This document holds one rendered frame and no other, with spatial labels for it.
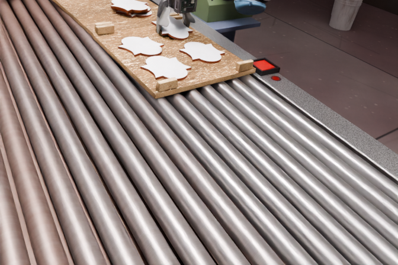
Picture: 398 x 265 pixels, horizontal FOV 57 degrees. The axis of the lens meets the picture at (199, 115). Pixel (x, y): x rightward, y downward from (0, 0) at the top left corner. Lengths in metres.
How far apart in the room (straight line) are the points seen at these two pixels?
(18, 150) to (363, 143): 0.77
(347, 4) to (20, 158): 4.21
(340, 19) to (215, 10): 3.20
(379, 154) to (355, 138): 0.07
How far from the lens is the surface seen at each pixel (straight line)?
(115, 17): 1.41
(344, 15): 4.69
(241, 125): 0.90
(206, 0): 1.61
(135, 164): 0.75
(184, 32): 1.28
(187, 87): 0.98
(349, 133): 0.99
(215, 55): 1.15
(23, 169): 0.77
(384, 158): 0.95
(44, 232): 0.66
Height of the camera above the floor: 1.42
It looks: 34 degrees down
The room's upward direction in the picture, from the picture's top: 8 degrees clockwise
